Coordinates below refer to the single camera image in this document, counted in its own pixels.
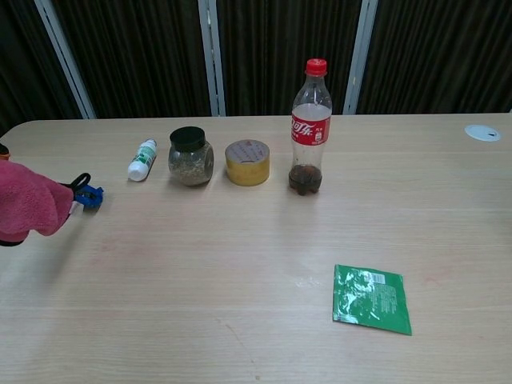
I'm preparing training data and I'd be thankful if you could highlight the white table cable grommet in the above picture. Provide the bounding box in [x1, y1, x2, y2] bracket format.
[463, 123, 502, 142]

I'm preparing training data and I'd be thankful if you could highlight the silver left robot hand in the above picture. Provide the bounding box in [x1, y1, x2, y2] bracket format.
[0, 143, 29, 248]

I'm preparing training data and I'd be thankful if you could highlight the grey metal frame post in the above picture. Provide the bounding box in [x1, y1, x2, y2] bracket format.
[198, 0, 227, 118]
[33, 0, 98, 120]
[342, 0, 379, 116]

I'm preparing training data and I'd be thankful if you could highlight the small white bottle, green label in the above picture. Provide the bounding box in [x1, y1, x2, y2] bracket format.
[126, 138, 158, 182]

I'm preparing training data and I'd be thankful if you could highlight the yellow tape roll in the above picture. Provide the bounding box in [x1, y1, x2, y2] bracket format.
[224, 138, 270, 187]

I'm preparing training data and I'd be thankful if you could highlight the blue snack wrapper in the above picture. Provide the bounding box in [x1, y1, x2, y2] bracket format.
[73, 184, 106, 209]

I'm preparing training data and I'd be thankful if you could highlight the glass jar with black lid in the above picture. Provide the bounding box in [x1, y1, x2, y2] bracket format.
[166, 126, 215, 188]

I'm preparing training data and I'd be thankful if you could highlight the pink cloth with black strap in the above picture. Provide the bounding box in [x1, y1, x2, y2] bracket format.
[0, 159, 93, 246]

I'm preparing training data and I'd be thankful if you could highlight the green foil packet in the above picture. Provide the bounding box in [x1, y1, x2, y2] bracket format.
[332, 263, 414, 337]

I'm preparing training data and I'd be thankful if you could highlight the dark pleated curtain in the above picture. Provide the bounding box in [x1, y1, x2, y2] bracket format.
[0, 0, 512, 138]

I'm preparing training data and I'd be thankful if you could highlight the cola bottle with red cap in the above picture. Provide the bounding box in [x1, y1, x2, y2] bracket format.
[287, 58, 334, 197]

